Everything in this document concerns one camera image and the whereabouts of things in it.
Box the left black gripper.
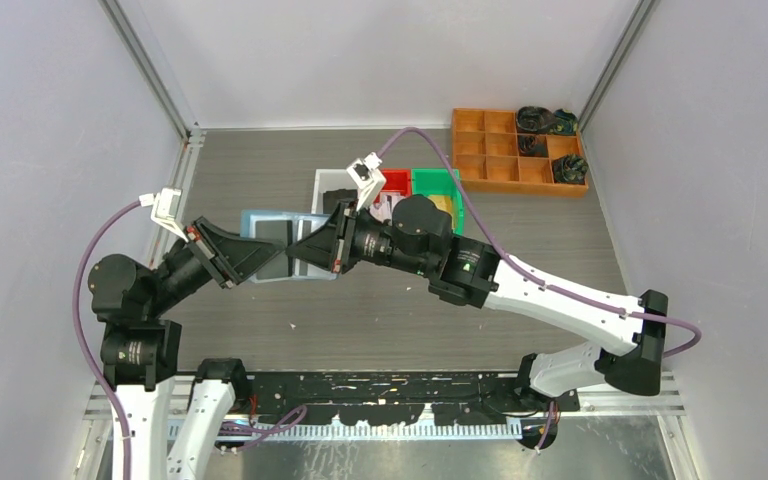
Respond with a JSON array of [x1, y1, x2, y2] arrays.
[[148, 213, 286, 313]]

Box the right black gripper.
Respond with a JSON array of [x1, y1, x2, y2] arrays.
[[286, 200, 430, 278]]

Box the blue card holder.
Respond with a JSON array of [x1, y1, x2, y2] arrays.
[[240, 209, 337, 283]]

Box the black card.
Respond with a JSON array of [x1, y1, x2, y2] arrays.
[[254, 220, 295, 280]]

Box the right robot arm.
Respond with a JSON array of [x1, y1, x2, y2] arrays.
[[287, 195, 666, 411]]

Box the black credit cards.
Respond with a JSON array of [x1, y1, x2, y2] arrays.
[[322, 189, 357, 214]]

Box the white credit cards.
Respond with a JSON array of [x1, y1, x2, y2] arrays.
[[369, 192, 405, 222]]

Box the gold credit cards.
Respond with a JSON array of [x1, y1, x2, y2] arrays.
[[428, 195, 457, 223]]

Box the white plastic bin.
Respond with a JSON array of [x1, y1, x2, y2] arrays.
[[311, 169, 357, 214]]

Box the red plastic bin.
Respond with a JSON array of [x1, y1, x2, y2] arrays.
[[372, 169, 413, 204]]

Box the green plastic bin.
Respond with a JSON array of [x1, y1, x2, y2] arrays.
[[411, 168, 465, 234]]

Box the orange wooden compartment tray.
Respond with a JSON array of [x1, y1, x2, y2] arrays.
[[451, 108, 589, 198]]

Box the dark rolled sock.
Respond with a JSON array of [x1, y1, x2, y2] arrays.
[[515, 106, 557, 134], [517, 134, 548, 158], [550, 109, 579, 136], [551, 154, 589, 185]]

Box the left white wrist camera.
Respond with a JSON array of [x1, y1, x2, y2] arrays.
[[138, 187, 187, 241]]

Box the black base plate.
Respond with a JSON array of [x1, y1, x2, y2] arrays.
[[231, 371, 549, 427]]

